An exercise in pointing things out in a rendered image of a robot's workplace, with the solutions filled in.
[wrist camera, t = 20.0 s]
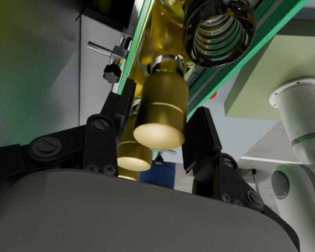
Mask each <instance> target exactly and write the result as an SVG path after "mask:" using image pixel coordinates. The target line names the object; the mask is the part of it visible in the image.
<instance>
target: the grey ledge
mask: <svg viewBox="0 0 315 252"><path fill-rule="evenodd" d="M123 28H127V29H128V27H127V26H125V25H123V24H121V23H119V22H117V21H115V20H112V19H110V18H108V17H106V16H104V15H102V14H100V13H98V12H96V11H93V10H91V9H89V8H85V10H84V11H83V12H82V13H81V34H80V100H79V126H82V125H86V123H87V119H88V118H89V116H91V115H94V114H100V112H101V110H102V108H103V106H104V104H105V101H106V99H107V97H108V95H109V93H110V91H111V92H112V90H113V86H114V82H113V83H109V82H108V81H107V80H106V79H104V78H103V75H104V69H105V67H106V65H110V57H108V56H106V55H104V54H101V53H99V52H96V51H94V50H91V49H89V48H88V47H87V44H88V42H89V41H90V42H93V43H95V44H97V45H100V46H102V47H105V48H107V49H109V50H113V49H114V47H115V46H120V38H121V33H122V31H123Z"/></svg>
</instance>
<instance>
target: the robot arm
mask: <svg viewBox="0 0 315 252"><path fill-rule="evenodd" d="M136 87H137V83H136V82H135V80H134V79H131V78H128V77H127V79H126V81H125V84H124V87H123V90H122V93H121V95H120V94H117V93H115V92H112V91H110V92H109V94H108V96H107V99H106V101H105V103H104V105H103V107H102V110H101V112H100V114H93V115H91V116H89V118H88V119H87V121H86V124H84V125H81V126H77V127H73V128H69V129H65V130H62V131H58V132H54V133H50V134H47V135H43V136H40V137H37V138H35V139H34V140H32V141H31V142H30V143H29V144H26V145H20V144H19V143H18V144H13V145H8V146H2V147H0V252H315V77H301V78H296V79H293V80H290V81H287V82H285V83H283V84H281V85H280V86H278V87H277V88H276V89H274V90H273V91H272V92H271V94H270V95H269V103H270V105H271V106H273V107H275V108H278V110H279V113H280V116H281V119H282V121H283V124H284V127H285V130H286V133H287V136H288V138H289V141H290V144H291V147H292V150H293V152H294V154H295V156H296V157H297V159H298V160H299V161H300V162H301V163H283V164H280V165H278V166H276V167H275V168H274V169H273V171H272V173H271V187H272V191H273V195H274V198H275V201H276V204H277V208H278V211H279V214H280V216H279V215H277V214H276V213H275V212H274V211H273V210H272V209H270V208H269V207H268V206H267V205H266V204H264V202H263V200H262V198H261V196H260V195H259V194H258V193H257V192H256V191H255V190H254V189H253V188H252V187H251V186H250V185H249V184H248V183H247V182H246V181H245V180H244V179H243V178H242V177H241V176H240V172H239V166H238V164H237V162H236V161H235V159H234V158H233V157H232V156H230V155H229V154H227V153H222V151H221V150H222V149H223V147H222V144H221V142H220V139H219V136H218V133H217V130H216V127H215V124H214V121H213V118H212V115H211V112H210V109H209V108H207V107H204V106H201V107H198V108H197V109H196V111H195V112H194V113H193V115H192V116H191V117H190V119H189V120H188V122H187V123H186V140H185V142H184V143H183V144H182V145H181V148H182V158H183V168H184V170H185V172H186V176H190V177H194V179H193V184H192V193H188V192H184V191H180V190H175V189H171V188H167V187H162V186H158V185H154V184H149V183H145V182H140V181H136V180H132V179H127V178H123V177H119V174H118V159H117V147H118V145H119V142H120V140H121V137H122V135H123V132H124V129H125V127H126V124H127V122H128V119H129V116H130V112H131V107H132V103H133V99H134V95H135V91H136Z"/></svg>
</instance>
